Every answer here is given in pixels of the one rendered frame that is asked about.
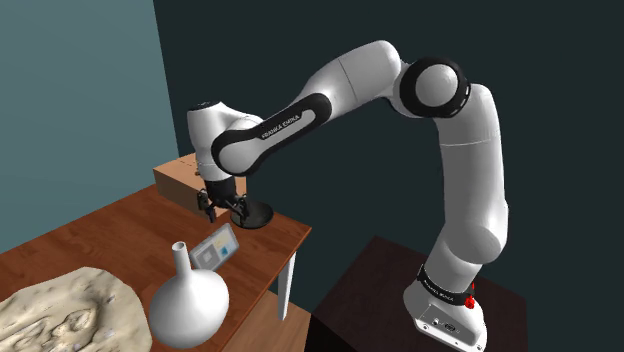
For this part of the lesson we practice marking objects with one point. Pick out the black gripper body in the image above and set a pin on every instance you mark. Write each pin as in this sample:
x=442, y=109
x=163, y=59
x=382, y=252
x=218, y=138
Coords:
x=219, y=187

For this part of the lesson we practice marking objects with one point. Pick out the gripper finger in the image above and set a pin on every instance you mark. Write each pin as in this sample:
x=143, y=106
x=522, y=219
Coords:
x=208, y=206
x=239, y=206

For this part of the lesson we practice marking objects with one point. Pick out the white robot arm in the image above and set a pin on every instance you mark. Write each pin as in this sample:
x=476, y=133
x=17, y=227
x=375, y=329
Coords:
x=468, y=161

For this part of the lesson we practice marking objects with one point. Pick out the black bowl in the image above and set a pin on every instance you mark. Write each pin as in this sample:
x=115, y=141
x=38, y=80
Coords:
x=258, y=217

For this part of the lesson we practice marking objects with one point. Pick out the brown cardboard box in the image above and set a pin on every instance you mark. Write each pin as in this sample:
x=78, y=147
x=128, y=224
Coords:
x=175, y=183

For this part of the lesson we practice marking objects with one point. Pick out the grey tablet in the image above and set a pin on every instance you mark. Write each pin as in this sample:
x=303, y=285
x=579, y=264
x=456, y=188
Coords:
x=214, y=250

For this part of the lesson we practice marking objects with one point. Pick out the brown wooden table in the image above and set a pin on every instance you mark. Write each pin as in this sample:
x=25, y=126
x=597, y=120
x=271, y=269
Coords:
x=122, y=229

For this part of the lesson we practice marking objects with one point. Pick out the white round vase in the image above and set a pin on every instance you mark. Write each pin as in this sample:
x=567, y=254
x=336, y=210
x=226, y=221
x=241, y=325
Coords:
x=189, y=302

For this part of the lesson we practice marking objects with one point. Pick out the dark robot stand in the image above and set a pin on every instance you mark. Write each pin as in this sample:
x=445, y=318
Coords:
x=360, y=292

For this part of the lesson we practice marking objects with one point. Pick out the beige crumpled cloth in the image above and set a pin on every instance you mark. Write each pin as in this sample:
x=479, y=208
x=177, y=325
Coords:
x=68, y=312

